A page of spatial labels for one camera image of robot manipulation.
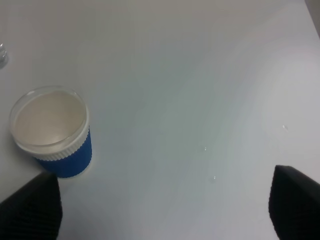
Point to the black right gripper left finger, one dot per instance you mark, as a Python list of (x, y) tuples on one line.
[(34, 212)]

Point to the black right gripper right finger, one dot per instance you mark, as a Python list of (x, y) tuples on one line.
[(294, 204)]

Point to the white cup with blue sleeve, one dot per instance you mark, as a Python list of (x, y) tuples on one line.
[(52, 125)]

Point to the tall clear drinking glass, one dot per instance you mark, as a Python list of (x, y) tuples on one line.
[(3, 56)]

